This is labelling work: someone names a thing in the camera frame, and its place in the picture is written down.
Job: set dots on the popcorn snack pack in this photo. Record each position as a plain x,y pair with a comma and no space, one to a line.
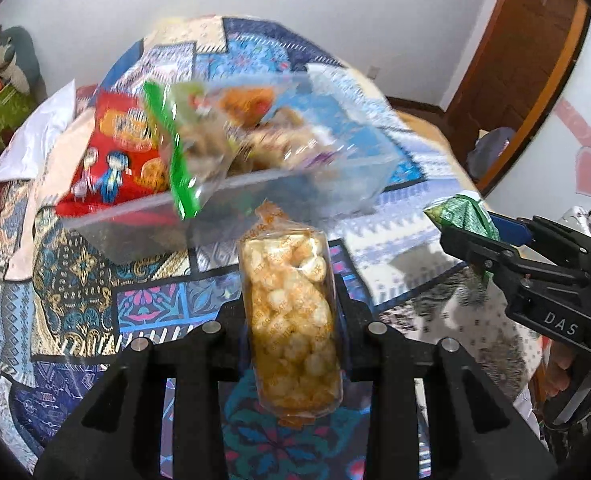
290,310

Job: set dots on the green-edged clear snack bag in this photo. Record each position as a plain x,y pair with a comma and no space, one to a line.
180,170

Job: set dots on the grey plush toy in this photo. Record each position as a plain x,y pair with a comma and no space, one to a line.
0,65

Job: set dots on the grey cloth bundle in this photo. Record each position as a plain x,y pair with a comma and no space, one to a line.
493,157

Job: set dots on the patchwork printed blanket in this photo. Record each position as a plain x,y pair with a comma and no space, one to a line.
75,270

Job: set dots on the red snack packet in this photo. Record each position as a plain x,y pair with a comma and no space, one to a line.
115,160

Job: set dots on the beige puffed snack bag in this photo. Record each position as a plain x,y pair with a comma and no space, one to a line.
290,140

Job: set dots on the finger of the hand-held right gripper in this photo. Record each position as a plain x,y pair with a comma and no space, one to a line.
475,247
510,227

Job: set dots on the round cracker clear bag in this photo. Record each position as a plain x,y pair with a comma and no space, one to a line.
245,105

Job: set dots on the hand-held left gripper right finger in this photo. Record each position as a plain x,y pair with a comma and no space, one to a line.
355,350

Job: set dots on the green snack packet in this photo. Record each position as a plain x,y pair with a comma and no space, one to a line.
468,215

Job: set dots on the person's right hand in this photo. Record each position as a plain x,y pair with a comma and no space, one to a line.
560,375

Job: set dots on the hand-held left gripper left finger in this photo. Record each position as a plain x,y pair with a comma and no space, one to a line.
233,340

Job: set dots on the wall socket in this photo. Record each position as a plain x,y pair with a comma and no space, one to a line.
373,72

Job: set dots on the wooden door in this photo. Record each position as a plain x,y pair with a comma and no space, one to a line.
515,50

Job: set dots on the white pillow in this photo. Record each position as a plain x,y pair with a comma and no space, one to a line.
35,140

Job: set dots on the clear plastic container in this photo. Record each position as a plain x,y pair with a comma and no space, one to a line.
345,180

